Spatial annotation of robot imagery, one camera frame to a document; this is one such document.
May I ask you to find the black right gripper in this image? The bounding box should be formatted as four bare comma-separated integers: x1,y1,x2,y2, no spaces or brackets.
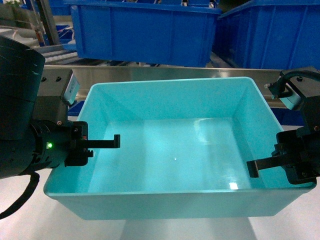
246,96,320,185

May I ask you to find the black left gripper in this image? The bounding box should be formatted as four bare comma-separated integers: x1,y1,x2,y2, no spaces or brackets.
31,96,121,169

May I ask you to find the light teal plastic bin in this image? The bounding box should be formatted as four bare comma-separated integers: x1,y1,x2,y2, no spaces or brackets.
44,77,316,220

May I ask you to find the white roller conveyor track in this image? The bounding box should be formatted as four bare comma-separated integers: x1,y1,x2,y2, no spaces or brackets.
42,49,78,63

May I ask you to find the large blue plastic bin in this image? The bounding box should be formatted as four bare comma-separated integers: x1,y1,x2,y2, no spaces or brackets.
66,0,221,68

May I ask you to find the blue bin at right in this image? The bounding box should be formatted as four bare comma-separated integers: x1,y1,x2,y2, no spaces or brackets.
212,0,320,70

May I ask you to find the steel shelf front rail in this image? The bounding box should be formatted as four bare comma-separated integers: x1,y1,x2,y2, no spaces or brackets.
43,65,286,108

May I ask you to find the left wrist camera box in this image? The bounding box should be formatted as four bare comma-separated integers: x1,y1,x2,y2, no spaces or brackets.
37,68,80,106

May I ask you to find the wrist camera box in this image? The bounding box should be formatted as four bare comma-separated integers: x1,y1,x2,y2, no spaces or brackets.
37,68,80,106
264,66,320,110

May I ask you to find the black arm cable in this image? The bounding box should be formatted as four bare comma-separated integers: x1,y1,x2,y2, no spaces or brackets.
0,171,41,220

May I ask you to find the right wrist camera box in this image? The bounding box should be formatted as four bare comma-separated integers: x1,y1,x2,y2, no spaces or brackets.
264,66,320,110

